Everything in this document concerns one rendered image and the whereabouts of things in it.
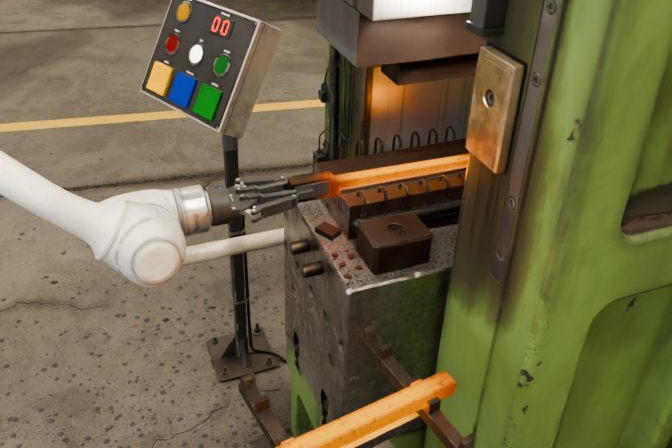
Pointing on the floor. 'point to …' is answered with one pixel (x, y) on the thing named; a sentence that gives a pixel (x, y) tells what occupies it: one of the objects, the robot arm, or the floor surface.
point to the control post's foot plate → (240, 366)
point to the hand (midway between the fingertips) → (310, 187)
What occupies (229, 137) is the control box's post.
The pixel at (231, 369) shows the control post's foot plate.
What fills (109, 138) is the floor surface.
